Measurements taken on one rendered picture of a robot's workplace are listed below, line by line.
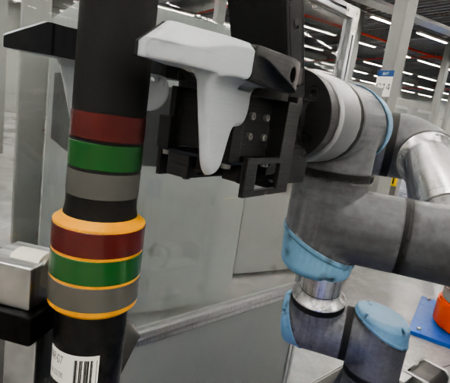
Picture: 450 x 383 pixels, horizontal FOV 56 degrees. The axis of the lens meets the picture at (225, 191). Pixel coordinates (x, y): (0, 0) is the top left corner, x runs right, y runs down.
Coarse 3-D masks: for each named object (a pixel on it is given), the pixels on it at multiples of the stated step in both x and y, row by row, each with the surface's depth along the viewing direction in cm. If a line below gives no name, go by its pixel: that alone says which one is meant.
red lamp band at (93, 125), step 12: (72, 120) 18; (84, 120) 18; (96, 120) 18; (108, 120) 18; (120, 120) 18; (132, 120) 18; (144, 120) 19; (72, 132) 18; (84, 132) 18; (96, 132) 18; (108, 132) 18; (120, 132) 18; (132, 132) 18; (144, 132) 20
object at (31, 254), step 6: (24, 246) 22; (12, 252) 21; (18, 252) 21; (24, 252) 21; (30, 252) 21; (36, 252) 21; (42, 252) 21; (48, 252) 21; (18, 258) 21; (24, 258) 21; (30, 258) 21; (36, 258) 21; (42, 258) 21; (48, 258) 21; (48, 264) 21; (42, 282) 21
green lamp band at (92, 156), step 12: (72, 144) 18; (84, 144) 18; (96, 144) 18; (72, 156) 18; (84, 156) 18; (96, 156) 18; (108, 156) 18; (120, 156) 18; (132, 156) 19; (84, 168) 18; (96, 168) 18; (108, 168) 18; (120, 168) 18; (132, 168) 19
